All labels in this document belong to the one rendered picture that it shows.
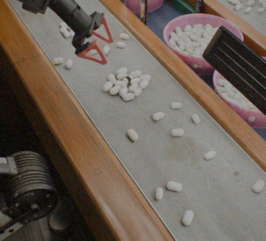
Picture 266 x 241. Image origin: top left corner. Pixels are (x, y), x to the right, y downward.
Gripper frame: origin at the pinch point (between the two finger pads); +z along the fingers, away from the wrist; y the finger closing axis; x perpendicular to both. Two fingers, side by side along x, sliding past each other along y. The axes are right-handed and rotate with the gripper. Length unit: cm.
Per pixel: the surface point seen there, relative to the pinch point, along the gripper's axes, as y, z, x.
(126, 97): 0.5, 15.3, -5.7
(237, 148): 14.5, 36.5, 17.4
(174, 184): 30.2, 24.8, 6.4
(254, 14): -54, 42, 24
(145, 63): -18.2, 18.7, -4.1
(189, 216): 38.8, 27.3, 9.5
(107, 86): -3.2, 11.1, -10.3
